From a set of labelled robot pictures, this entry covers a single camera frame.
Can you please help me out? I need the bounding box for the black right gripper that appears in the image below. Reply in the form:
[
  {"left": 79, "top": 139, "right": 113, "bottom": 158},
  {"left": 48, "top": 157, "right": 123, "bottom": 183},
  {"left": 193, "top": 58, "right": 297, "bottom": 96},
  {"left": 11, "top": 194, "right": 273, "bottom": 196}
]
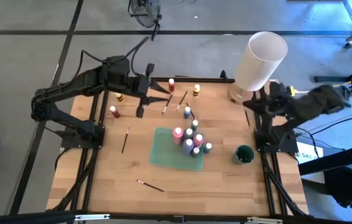
[{"left": 243, "top": 82, "right": 295, "bottom": 116}]

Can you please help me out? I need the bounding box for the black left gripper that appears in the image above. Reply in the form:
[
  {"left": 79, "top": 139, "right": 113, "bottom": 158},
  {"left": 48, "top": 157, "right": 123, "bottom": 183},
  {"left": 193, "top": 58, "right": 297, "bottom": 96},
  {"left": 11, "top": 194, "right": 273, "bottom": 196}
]
[{"left": 129, "top": 63, "right": 171, "bottom": 118}]

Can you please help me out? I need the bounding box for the small dark red paint bottle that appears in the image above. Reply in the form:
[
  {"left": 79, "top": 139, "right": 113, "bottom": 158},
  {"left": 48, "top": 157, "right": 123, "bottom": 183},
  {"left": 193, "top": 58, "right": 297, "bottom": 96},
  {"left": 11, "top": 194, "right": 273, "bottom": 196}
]
[{"left": 109, "top": 105, "right": 121, "bottom": 119}]

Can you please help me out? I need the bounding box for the large pink paint bottle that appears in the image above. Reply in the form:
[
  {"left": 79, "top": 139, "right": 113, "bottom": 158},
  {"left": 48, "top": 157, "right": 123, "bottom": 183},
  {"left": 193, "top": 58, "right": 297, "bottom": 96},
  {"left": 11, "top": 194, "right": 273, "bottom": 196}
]
[{"left": 172, "top": 126, "right": 184, "bottom": 146}]

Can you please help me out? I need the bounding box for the dark green cup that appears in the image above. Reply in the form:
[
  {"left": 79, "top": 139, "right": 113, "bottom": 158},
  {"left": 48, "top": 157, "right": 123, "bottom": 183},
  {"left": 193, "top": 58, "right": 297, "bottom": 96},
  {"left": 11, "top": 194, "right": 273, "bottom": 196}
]
[{"left": 232, "top": 144, "right": 255, "bottom": 166}]

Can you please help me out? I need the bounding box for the teal plastic tray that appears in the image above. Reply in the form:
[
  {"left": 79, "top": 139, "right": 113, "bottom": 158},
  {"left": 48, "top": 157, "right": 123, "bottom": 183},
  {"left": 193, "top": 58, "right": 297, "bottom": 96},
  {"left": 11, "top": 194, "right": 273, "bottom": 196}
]
[{"left": 149, "top": 126, "right": 206, "bottom": 171}]

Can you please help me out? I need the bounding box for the large purple paint bottle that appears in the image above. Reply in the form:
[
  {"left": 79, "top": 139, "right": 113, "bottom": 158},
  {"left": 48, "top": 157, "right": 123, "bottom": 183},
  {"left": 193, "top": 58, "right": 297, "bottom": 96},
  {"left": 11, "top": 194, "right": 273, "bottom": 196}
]
[{"left": 182, "top": 138, "right": 195, "bottom": 156}]

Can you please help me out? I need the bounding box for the large red paint bottle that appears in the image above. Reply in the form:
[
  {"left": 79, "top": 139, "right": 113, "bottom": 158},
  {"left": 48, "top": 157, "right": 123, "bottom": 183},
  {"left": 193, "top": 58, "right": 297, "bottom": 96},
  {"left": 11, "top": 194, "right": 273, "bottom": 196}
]
[{"left": 193, "top": 133, "right": 205, "bottom": 147}]

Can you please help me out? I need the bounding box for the white shade table lamp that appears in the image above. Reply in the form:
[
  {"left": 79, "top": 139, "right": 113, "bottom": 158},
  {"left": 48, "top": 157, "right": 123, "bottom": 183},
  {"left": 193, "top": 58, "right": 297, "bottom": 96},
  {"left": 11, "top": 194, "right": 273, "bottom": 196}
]
[{"left": 227, "top": 30, "right": 289, "bottom": 105}]

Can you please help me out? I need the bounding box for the black floor fan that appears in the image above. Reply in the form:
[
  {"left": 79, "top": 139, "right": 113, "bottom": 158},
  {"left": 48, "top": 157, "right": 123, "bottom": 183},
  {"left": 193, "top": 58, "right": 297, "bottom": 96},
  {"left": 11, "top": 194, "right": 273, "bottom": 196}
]
[{"left": 127, "top": 0, "right": 163, "bottom": 42}]

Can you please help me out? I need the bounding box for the white printed sign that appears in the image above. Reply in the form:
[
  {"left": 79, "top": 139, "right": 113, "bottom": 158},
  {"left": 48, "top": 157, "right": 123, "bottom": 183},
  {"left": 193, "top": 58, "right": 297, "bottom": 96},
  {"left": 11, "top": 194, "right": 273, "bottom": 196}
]
[{"left": 295, "top": 142, "right": 325, "bottom": 165}]

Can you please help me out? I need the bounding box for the yellow extension cord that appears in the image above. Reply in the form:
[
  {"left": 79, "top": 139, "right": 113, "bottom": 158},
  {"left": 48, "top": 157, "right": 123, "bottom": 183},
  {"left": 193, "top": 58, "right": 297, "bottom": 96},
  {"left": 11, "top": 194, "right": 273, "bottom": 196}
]
[{"left": 289, "top": 70, "right": 352, "bottom": 96}]

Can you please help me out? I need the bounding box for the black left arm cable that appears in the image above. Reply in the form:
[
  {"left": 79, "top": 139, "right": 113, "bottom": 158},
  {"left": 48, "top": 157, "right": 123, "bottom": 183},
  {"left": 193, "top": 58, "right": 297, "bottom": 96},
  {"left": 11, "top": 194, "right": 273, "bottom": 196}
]
[{"left": 72, "top": 36, "right": 149, "bottom": 82}]

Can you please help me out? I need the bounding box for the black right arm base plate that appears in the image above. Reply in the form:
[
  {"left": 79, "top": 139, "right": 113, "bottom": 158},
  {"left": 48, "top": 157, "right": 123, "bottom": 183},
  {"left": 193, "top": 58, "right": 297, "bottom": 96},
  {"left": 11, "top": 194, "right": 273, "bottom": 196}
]
[{"left": 255, "top": 129, "right": 300, "bottom": 154}]

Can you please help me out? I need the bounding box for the black power cable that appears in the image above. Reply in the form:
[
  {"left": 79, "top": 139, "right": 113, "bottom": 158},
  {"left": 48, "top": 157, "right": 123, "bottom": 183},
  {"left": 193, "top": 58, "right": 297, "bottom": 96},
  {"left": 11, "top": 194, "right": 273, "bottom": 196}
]
[{"left": 300, "top": 112, "right": 352, "bottom": 147}]

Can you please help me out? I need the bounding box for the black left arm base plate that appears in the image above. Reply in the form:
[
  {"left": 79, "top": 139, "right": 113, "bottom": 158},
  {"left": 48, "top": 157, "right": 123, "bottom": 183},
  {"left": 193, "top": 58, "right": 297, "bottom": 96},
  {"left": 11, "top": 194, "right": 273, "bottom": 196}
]
[{"left": 59, "top": 124, "right": 105, "bottom": 149}]

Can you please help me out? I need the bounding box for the silver rail bracket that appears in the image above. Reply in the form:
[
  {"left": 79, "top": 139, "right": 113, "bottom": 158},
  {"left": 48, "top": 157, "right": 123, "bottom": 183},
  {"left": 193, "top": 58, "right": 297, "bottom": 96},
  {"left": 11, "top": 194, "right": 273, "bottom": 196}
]
[
  {"left": 75, "top": 213, "right": 111, "bottom": 222},
  {"left": 246, "top": 217, "right": 284, "bottom": 224}
]

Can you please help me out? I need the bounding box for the black camera rail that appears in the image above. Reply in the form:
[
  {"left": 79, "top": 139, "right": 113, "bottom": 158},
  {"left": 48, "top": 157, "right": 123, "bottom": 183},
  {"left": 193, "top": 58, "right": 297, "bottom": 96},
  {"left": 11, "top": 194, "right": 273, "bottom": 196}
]
[{"left": 0, "top": 210, "right": 352, "bottom": 224}]

